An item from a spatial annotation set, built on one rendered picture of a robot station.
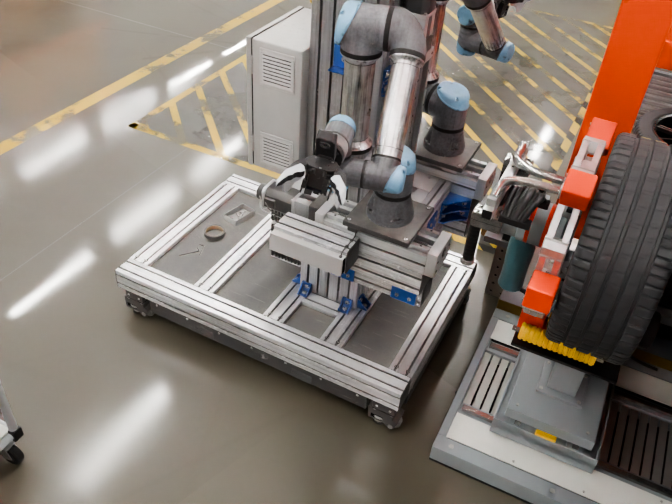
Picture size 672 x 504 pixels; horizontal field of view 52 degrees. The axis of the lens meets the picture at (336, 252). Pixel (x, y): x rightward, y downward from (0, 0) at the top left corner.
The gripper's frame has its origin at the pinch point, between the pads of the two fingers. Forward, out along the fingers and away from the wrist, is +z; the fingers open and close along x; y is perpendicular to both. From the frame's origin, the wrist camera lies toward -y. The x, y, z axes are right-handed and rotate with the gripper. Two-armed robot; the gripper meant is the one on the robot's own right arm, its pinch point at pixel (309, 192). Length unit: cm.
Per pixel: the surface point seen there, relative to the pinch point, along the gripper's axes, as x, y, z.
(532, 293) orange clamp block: -61, 29, -25
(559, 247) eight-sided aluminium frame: -64, 18, -34
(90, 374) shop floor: 72, 135, -30
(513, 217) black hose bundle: -52, 18, -42
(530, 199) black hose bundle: -55, 13, -45
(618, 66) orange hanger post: -75, -7, -105
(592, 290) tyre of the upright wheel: -75, 22, -25
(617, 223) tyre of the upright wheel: -75, 6, -34
